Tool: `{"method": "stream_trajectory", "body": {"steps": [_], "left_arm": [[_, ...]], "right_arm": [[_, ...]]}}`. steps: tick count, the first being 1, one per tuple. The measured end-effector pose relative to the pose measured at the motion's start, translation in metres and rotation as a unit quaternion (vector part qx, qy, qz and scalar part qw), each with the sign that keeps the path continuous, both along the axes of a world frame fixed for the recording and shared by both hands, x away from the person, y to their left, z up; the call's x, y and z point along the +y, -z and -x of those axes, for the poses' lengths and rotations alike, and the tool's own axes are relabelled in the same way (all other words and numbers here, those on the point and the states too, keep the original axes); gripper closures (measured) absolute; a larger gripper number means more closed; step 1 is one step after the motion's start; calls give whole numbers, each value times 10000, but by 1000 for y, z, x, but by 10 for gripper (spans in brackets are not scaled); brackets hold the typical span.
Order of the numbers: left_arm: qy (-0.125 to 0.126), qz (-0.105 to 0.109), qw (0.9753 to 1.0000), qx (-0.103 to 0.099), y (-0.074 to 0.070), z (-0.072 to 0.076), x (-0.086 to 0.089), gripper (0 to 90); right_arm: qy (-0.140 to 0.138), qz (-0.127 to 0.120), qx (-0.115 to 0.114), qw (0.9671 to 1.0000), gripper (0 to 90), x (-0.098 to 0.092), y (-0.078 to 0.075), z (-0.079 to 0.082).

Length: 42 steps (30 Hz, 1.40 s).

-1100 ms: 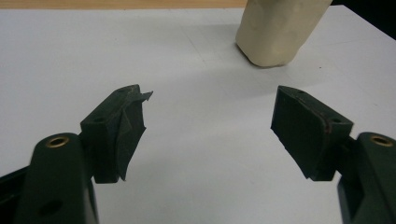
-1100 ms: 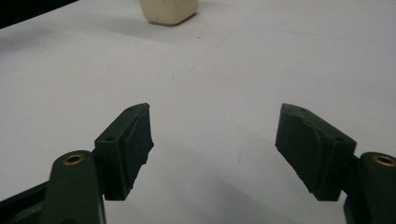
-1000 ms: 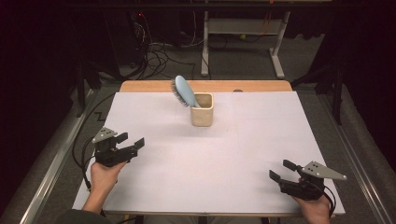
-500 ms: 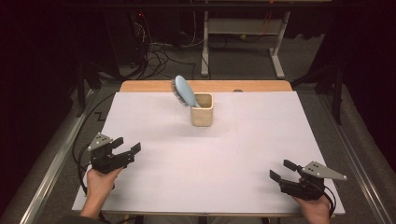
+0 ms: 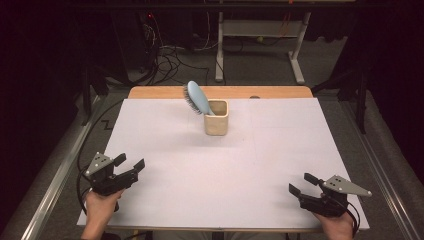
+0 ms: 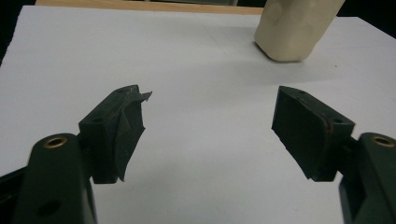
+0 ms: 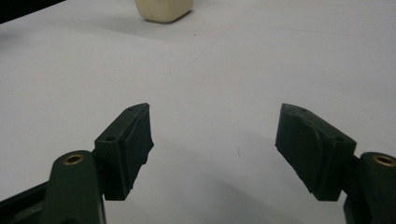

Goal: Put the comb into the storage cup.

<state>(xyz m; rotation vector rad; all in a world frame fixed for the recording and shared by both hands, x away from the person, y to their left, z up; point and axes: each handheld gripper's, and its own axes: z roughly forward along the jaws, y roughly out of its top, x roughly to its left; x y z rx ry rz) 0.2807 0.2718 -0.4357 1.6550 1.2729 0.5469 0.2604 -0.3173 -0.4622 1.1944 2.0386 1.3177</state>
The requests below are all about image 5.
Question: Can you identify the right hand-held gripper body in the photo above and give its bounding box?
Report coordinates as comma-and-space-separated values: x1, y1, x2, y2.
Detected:
297, 174, 373, 218

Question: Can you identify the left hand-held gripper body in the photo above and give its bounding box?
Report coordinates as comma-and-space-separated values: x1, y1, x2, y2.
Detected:
83, 151, 140, 197

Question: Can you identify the beige square cup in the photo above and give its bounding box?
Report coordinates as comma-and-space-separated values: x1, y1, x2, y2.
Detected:
203, 99, 230, 137

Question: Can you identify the light blue hairbrush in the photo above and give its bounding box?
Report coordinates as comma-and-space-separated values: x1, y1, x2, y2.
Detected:
182, 80, 216, 117

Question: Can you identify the person's right hand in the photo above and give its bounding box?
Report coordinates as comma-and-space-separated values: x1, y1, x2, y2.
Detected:
313, 211, 358, 240

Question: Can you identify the person's left hand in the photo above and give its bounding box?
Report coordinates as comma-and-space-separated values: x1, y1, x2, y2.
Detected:
80, 188, 126, 228

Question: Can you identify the black metal stand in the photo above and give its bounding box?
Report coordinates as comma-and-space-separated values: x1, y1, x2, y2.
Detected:
81, 63, 111, 127
311, 63, 370, 135

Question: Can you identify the white table mat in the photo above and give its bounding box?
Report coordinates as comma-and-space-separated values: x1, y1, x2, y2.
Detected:
76, 97, 370, 232

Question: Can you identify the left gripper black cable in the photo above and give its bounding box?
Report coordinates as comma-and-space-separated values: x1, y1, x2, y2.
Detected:
76, 164, 93, 215

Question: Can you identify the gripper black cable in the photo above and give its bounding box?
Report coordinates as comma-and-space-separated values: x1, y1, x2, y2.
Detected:
76, 164, 93, 215
346, 202, 362, 236

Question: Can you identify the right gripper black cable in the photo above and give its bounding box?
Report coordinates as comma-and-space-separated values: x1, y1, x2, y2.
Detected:
346, 202, 362, 236

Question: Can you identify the black floor cable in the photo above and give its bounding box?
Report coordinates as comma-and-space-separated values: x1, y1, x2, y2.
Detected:
77, 99, 125, 171

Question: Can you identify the aluminium floor rail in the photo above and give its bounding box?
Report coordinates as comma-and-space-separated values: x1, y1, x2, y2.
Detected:
19, 94, 103, 240
343, 99, 420, 240

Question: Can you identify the tangle of floor cables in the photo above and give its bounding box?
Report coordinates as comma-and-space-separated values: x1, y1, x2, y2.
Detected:
139, 12, 214, 86

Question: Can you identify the orange cable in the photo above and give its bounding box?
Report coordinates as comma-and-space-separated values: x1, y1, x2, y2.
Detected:
279, 11, 293, 38

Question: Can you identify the white metal stand frame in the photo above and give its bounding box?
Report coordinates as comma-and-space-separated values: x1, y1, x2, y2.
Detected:
214, 11, 306, 85

